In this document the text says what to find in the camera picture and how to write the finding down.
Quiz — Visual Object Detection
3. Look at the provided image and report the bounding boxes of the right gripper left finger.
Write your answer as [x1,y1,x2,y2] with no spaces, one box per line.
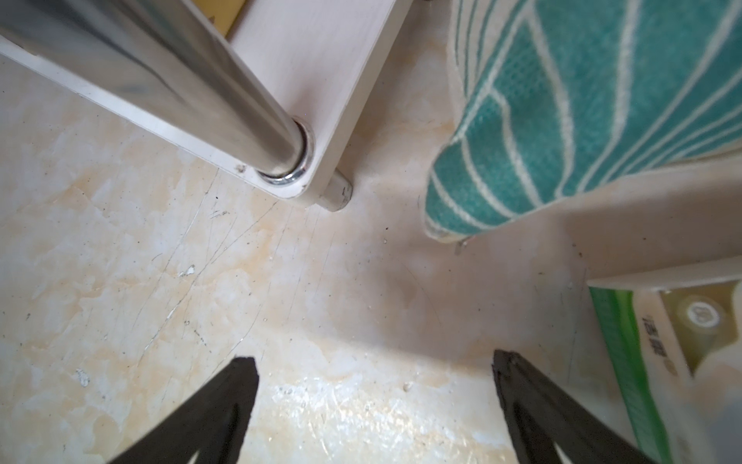
[112,357,259,463]

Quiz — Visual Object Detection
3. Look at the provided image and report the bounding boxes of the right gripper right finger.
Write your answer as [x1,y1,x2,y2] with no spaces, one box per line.
[492,350,652,463]

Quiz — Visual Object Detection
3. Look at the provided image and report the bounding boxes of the white tissue pack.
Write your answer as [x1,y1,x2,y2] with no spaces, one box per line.
[587,256,741,463]

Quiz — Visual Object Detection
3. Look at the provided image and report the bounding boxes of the gold tissue pack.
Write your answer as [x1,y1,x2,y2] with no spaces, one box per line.
[192,0,247,37]

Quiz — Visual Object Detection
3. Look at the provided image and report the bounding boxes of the white two-tier shelf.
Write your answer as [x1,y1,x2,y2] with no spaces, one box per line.
[1,1,411,212]

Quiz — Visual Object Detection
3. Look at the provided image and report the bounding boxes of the green gold patterned cushion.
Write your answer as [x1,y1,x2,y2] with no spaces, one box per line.
[423,1,741,243]

